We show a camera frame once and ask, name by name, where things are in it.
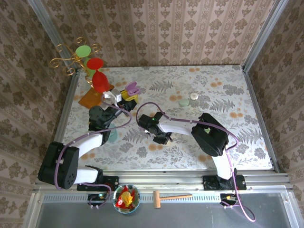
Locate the purple earbud case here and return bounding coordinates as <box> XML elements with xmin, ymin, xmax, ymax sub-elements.
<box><xmin>124</xmin><ymin>81</ymin><xmax>142</xmax><ymax>95</ymax></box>

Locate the teal plastic cup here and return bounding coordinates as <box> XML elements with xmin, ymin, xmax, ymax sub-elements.
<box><xmin>109</xmin><ymin>123</ymin><xmax>119</xmax><ymax>143</ymax></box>

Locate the red plastic wine glass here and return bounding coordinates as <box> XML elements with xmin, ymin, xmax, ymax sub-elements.
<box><xmin>86</xmin><ymin>57</ymin><xmax>110</xmax><ymax>94</ymax></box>

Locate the green plastic wine glass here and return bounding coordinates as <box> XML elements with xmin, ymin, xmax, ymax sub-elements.
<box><xmin>75</xmin><ymin>45</ymin><xmax>104</xmax><ymax>78</ymax></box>

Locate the red candy wrapper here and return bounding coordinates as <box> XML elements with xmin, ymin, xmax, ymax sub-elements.
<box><xmin>115</xmin><ymin>186</ymin><xmax>139</xmax><ymax>209</ymax></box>

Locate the small wooden mallet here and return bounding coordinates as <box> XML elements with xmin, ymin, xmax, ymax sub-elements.
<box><xmin>153</xmin><ymin>190</ymin><xmax>193</xmax><ymax>209</ymax></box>

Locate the yellow candy wrapper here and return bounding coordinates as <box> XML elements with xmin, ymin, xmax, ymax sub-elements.
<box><xmin>120</xmin><ymin>192</ymin><xmax>133</xmax><ymax>206</ymax></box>

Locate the clear glass bowl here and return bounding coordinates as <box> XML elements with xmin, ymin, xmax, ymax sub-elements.
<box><xmin>112</xmin><ymin>184</ymin><xmax>141</xmax><ymax>215</ymax></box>

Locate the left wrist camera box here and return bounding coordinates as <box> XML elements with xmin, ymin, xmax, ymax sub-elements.
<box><xmin>102</xmin><ymin>88</ymin><xmax>123</xmax><ymax>105</ymax></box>

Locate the gold wire rack wooden base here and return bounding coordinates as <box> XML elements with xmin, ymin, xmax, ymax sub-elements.
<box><xmin>49</xmin><ymin>37</ymin><xmax>115</xmax><ymax>113</ymax></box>

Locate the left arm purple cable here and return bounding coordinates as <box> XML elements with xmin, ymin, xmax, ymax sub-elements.
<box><xmin>54</xmin><ymin>94</ymin><xmax>133</xmax><ymax>209</ymax></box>

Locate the aluminium extrusion frame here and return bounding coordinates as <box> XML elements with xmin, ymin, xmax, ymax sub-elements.
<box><xmin>22</xmin><ymin>0</ymin><xmax>296</xmax><ymax>228</ymax></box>

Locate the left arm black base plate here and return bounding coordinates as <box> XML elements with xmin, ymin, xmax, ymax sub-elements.
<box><xmin>76</xmin><ymin>176</ymin><xmax>119</xmax><ymax>192</ymax></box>

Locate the grey slotted cable duct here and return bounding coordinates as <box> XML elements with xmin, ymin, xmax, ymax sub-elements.
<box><xmin>42</xmin><ymin>192</ymin><xmax>222</xmax><ymax>203</ymax></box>

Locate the left black cable adapter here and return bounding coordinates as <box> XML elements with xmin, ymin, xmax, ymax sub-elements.
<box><xmin>87</xmin><ymin>193</ymin><xmax>107</xmax><ymax>207</ymax></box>

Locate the black cable adapter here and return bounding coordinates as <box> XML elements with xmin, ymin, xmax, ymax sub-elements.
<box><xmin>87</xmin><ymin>193</ymin><xmax>107</xmax><ymax>207</ymax></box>
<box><xmin>220</xmin><ymin>193</ymin><xmax>238</xmax><ymax>205</ymax></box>

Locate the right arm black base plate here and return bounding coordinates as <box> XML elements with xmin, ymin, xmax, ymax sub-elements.
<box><xmin>202</xmin><ymin>175</ymin><xmax>247</xmax><ymax>191</ymax></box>

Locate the right black cable adapter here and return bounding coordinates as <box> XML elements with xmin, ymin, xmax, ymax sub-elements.
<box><xmin>220</xmin><ymin>193</ymin><xmax>238</xmax><ymax>205</ymax></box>

